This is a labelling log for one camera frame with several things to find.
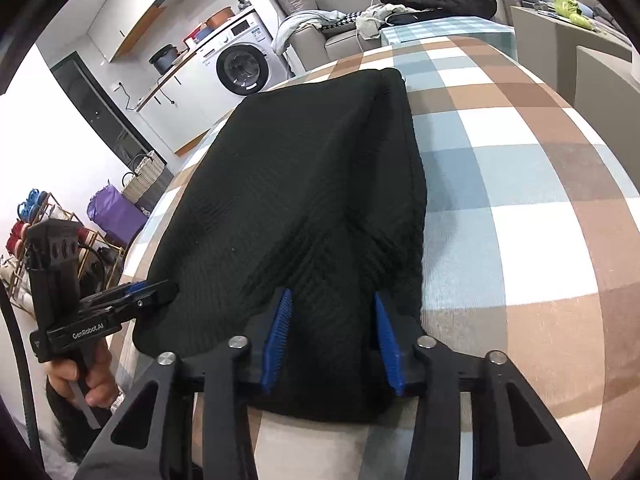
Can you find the green plush toy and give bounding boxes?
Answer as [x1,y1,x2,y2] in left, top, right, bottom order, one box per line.
[552,0,596,31]

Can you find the plaid tablecloth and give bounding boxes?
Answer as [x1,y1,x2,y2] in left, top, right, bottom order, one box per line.
[107,35,623,480]

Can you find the black knit sweater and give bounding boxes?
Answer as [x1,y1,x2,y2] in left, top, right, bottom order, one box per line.
[132,67,428,423]

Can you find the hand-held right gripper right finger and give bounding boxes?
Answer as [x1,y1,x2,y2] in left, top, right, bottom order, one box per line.
[374,291,593,480]

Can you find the metal shoe rack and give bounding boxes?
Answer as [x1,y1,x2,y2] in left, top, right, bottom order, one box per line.
[0,187,126,316]

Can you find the beige low cabinet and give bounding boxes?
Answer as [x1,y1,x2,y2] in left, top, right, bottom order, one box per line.
[575,45,640,111]

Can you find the light grey garment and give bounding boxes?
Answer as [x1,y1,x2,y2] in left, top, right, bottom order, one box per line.
[355,4,408,40]

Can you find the red shoes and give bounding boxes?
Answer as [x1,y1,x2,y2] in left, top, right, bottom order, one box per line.
[6,220,31,256]

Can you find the white upper cabinet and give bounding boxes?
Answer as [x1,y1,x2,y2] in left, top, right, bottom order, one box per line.
[87,0,181,61]

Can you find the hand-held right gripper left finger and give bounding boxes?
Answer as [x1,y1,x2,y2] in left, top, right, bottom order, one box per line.
[75,287,296,480]

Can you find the white washing machine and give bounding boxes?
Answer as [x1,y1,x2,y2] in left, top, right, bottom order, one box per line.
[192,8,291,97]

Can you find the copper pot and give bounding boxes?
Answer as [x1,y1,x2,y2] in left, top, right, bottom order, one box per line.
[206,6,235,30]

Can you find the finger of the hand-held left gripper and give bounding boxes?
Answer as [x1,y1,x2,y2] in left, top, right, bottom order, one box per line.
[80,281,156,311]
[107,281,179,321]

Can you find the black glass door cabinet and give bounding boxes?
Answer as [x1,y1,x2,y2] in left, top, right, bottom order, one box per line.
[51,50,151,171]

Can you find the purple bag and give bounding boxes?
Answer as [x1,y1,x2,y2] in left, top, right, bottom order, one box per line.
[86,182,148,248]

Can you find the grey duvet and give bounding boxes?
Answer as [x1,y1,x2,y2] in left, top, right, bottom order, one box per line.
[590,2,621,31]

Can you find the black cable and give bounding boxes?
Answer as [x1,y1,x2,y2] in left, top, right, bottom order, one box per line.
[0,285,41,456]

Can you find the houndstooth cushion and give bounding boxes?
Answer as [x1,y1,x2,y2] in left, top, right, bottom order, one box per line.
[320,10,371,36]

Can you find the white hoodie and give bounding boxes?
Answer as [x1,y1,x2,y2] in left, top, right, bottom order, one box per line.
[272,10,346,56]

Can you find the person's left hand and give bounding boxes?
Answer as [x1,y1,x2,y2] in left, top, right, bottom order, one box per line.
[46,340,121,409]

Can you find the dark flat pouch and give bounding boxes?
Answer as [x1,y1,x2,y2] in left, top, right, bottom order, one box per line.
[386,9,451,27]

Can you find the black cooking pot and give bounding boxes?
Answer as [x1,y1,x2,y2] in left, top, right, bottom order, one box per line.
[149,44,177,75]

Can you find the grey sofa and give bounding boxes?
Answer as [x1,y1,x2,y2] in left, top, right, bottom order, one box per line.
[272,0,501,68]

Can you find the blue shoes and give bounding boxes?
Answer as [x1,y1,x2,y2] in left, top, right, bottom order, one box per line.
[17,187,51,218]

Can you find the woven laundry basket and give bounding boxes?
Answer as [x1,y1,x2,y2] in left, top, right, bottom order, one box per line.
[121,150,173,211]

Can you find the white counter cabinets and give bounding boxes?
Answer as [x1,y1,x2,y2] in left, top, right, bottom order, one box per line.
[136,55,221,153]

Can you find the blue checked cloth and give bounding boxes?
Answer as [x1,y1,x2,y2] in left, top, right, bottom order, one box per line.
[380,16,516,56]

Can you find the beige bedside cabinet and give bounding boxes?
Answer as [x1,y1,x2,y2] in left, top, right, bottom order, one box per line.
[510,5,633,68]

